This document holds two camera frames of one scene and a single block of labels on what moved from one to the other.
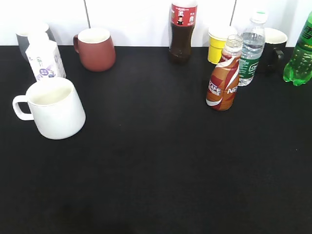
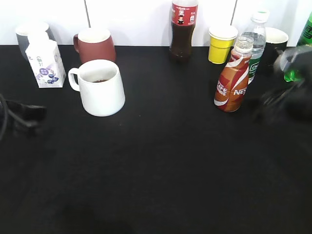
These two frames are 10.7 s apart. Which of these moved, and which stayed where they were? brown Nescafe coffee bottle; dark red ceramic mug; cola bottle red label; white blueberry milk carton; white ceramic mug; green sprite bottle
Moved: brown Nescafe coffee bottle; white ceramic mug
Stayed: dark red ceramic mug; cola bottle red label; white blueberry milk carton; green sprite bottle
